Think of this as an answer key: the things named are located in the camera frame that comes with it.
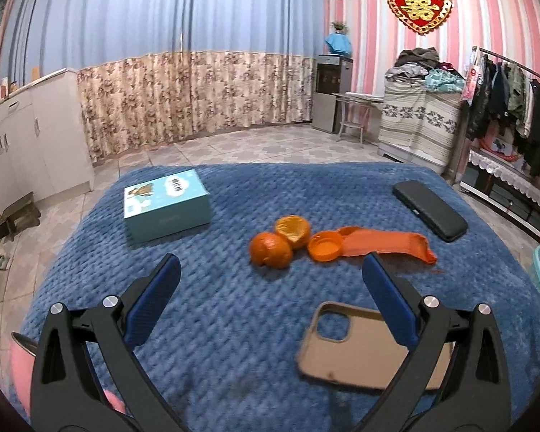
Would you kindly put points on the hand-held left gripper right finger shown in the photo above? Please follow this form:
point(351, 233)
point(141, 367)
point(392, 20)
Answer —
point(387, 297)

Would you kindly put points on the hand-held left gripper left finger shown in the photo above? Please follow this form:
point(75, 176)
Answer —
point(153, 297)

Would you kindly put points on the round orange plastic cap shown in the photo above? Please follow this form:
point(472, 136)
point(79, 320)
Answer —
point(324, 247)

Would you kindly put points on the beige phone case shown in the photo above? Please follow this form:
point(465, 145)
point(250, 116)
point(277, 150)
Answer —
point(342, 364)

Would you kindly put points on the teal tissue box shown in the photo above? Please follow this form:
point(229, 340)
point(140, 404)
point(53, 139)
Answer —
point(171, 216)

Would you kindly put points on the blue quilted blanket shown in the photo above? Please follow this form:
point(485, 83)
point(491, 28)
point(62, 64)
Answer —
point(234, 315)

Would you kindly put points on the black oblong case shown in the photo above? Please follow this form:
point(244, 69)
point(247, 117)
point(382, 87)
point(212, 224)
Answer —
point(432, 211)

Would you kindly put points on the cup-shaped orange peel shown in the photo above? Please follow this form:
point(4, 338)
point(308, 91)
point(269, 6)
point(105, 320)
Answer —
point(292, 231)

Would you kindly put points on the shelf with lace cloth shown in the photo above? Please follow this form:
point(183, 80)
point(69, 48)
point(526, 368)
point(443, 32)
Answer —
point(508, 175)

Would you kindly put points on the ball-shaped orange peel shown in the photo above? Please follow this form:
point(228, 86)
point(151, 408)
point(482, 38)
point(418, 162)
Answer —
point(270, 252)

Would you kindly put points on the red box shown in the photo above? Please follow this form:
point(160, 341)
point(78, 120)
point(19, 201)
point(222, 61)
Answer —
point(501, 144)

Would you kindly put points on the pink mug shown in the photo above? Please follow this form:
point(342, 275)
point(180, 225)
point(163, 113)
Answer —
point(22, 378)

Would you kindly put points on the small dark stool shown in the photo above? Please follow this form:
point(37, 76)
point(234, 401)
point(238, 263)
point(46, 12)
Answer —
point(15, 216)

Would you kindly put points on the row of hanging clothes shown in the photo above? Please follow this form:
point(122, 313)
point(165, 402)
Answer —
point(522, 103)

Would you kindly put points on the white cabinet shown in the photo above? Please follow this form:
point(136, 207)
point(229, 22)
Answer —
point(49, 135)

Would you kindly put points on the small grey table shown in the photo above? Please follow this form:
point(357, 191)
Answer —
point(355, 97)

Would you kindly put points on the grey water dispenser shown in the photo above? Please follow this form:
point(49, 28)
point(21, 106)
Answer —
point(330, 94)

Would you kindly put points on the pink hanging bag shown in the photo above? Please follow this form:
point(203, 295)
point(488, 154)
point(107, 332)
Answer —
point(471, 78)

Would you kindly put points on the metal clothes rack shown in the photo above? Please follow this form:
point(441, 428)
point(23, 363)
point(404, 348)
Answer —
point(513, 60)

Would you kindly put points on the pile of clothes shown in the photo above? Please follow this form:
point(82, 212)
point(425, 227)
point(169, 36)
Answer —
point(418, 63)

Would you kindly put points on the blue cloth cover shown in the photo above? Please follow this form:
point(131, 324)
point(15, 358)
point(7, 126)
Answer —
point(338, 45)

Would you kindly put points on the blue and floral curtain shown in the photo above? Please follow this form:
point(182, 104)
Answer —
point(184, 31)

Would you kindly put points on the small potted plant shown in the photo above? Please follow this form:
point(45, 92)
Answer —
point(340, 27)

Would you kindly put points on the red heart wall decoration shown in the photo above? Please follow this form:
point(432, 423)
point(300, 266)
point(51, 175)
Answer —
point(418, 4)

